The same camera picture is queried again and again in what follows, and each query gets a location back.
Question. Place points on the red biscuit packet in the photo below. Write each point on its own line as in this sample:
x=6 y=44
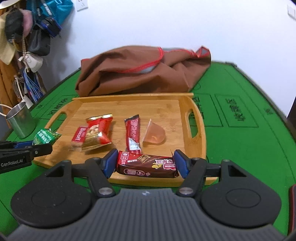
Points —
x=77 y=137

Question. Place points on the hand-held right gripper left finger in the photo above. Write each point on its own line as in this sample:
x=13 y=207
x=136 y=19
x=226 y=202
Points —
x=111 y=162

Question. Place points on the metal cup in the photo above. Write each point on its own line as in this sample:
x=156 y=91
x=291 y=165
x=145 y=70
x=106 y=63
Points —
x=20 y=120

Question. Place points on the long red drink sachet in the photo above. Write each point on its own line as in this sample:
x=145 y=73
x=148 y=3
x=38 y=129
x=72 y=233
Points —
x=133 y=132

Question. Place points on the white wall switch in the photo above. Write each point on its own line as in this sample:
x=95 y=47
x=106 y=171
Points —
x=291 y=11

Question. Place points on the black hanging bag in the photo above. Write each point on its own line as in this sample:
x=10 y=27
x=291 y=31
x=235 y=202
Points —
x=39 y=44

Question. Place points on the beige hat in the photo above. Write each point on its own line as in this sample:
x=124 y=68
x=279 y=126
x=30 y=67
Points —
x=7 y=48

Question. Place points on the green snack packet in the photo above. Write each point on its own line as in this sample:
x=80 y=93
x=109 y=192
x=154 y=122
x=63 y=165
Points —
x=46 y=136

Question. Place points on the white charger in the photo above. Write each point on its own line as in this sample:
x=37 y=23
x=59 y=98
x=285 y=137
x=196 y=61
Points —
x=26 y=102

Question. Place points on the red nut packet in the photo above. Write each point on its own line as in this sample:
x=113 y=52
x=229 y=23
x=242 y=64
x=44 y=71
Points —
x=98 y=132

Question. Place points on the wooden tray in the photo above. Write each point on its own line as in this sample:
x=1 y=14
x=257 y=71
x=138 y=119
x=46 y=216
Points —
x=138 y=109

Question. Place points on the white wall outlet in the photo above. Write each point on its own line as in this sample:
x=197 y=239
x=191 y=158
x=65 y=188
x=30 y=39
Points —
x=82 y=5

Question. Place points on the dark grey pouch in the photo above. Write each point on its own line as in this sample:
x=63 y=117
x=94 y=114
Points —
x=13 y=25

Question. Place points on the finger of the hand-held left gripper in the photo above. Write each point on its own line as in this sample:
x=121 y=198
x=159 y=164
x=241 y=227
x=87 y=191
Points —
x=20 y=144
x=42 y=149

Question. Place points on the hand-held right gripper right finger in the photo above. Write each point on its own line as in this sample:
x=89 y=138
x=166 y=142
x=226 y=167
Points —
x=179 y=162

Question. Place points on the dark wooden furniture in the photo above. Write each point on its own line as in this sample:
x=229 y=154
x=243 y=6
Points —
x=292 y=120

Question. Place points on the brown cloth bag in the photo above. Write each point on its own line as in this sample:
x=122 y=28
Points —
x=138 y=76

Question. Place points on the dark blue hanging bag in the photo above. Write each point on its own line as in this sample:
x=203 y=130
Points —
x=50 y=26

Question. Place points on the white hanging pouch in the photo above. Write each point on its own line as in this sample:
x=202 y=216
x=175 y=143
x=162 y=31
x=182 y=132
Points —
x=32 y=62

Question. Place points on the blue plastic bag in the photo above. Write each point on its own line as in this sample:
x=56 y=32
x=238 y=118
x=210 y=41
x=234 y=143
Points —
x=57 y=9

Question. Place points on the brown chocolate wafer bar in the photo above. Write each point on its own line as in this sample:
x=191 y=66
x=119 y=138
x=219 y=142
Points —
x=143 y=167

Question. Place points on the clear jelly cup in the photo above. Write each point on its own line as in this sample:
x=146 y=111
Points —
x=154 y=134

